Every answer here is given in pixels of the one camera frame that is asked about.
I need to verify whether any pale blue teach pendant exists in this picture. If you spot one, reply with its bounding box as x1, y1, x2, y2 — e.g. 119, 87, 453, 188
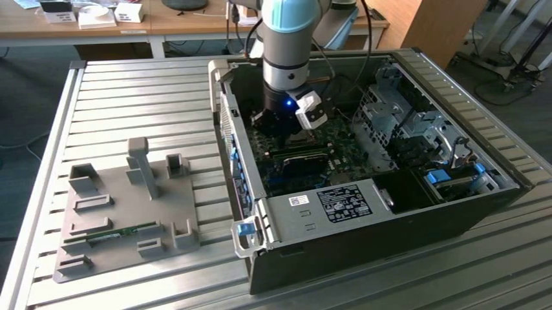
317, 8, 361, 49

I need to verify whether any green RAM stick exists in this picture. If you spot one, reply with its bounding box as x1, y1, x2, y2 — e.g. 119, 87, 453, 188
86, 225, 142, 243

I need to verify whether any grey parts rack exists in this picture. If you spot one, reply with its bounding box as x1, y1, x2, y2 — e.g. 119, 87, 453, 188
51, 137, 202, 284

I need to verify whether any blue disk carrier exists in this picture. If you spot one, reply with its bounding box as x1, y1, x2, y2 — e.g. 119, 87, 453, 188
424, 170, 453, 187

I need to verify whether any thick black camera cable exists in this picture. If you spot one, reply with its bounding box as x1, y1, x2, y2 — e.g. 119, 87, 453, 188
310, 0, 375, 107

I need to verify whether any green motherboard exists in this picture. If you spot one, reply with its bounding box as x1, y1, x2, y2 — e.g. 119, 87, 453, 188
245, 108, 376, 198

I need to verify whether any grey power supply unit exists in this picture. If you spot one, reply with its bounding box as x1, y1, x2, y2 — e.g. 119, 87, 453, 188
253, 179, 395, 253

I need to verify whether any black wire bundle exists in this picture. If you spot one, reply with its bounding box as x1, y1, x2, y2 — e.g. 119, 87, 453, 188
447, 136, 479, 171

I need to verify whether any white printed box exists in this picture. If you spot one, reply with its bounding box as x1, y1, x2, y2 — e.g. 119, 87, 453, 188
114, 3, 145, 24
43, 11, 78, 24

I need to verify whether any metal drive cage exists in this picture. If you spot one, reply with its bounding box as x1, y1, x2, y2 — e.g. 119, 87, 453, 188
352, 59, 459, 172

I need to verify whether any wooden desk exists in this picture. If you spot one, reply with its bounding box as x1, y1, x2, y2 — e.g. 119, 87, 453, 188
0, 0, 392, 61

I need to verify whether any open black PC case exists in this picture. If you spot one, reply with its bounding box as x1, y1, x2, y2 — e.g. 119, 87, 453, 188
207, 47, 552, 295

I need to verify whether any white round dish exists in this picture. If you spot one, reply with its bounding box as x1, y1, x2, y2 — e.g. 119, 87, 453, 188
76, 5, 118, 30

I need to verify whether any wooden cabinet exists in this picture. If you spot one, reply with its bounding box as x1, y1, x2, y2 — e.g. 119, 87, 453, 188
400, 0, 491, 70

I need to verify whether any wheeled equipment stand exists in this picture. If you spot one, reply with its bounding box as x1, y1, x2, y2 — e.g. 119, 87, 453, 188
448, 0, 552, 106

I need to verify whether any grey case handle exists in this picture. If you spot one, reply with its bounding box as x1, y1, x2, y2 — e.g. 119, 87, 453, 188
230, 214, 266, 259

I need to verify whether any small black device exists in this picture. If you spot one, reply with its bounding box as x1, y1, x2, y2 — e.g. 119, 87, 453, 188
40, 1, 72, 14

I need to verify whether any CPU socket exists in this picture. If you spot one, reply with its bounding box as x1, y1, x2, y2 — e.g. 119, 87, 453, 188
286, 127, 318, 148

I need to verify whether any dark round object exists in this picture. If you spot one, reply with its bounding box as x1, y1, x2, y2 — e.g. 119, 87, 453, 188
162, 0, 209, 10

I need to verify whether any black RAM slot row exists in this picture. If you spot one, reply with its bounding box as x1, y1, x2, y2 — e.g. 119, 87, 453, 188
268, 144, 333, 160

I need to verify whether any thin black hanging cable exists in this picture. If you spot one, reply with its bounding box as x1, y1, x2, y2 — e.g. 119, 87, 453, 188
226, 0, 264, 59

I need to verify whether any black graphics card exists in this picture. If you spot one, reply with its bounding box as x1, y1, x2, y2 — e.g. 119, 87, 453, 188
274, 153, 330, 178

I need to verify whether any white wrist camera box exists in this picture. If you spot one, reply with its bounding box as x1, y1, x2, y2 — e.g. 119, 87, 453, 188
288, 90, 330, 130

